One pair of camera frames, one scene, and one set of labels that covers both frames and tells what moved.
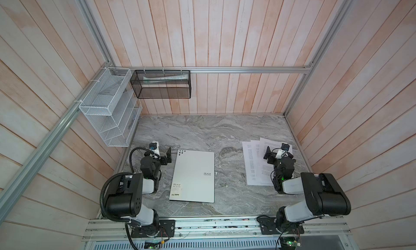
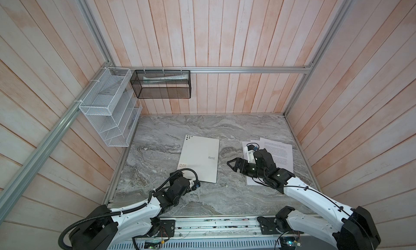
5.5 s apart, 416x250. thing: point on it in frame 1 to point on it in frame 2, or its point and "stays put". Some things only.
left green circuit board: [152, 244] stays put
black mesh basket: [162, 84] stays put
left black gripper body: [157, 164] to [176, 176]
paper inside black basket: [162, 79] stays put
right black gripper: [270, 160] to [237, 164]
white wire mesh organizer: [112, 107] stays put
